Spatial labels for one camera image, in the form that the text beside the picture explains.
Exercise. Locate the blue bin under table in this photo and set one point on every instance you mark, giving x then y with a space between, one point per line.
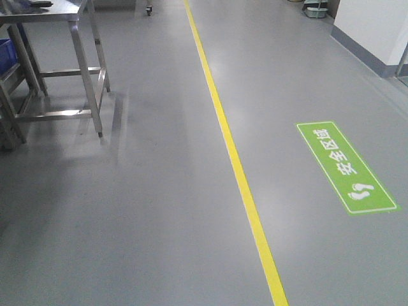
8 55

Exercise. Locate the green floor safety sign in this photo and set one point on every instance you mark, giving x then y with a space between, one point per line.
360 191

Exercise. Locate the stainless steel work table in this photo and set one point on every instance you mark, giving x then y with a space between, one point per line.
26 79

